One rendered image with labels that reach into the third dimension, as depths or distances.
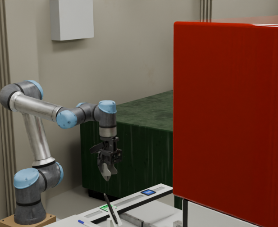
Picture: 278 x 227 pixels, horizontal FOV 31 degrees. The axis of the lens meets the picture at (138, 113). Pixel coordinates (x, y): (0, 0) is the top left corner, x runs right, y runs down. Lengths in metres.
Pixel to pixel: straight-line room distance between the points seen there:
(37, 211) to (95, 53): 3.01
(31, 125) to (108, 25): 3.03
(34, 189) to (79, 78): 2.78
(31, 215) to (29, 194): 0.11
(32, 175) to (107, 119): 0.47
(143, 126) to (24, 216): 2.08
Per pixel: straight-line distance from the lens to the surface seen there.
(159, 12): 6.08
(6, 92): 2.34
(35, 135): 2.45
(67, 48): 4.90
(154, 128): 4.22
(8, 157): 4.46
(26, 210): 2.41
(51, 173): 2.47
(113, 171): 2.25
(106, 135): 2.16
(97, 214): 2.28
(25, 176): 2.38
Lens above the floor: 1.89
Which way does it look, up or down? 13 degrees down
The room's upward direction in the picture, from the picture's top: 1 degrees counter-clockwise
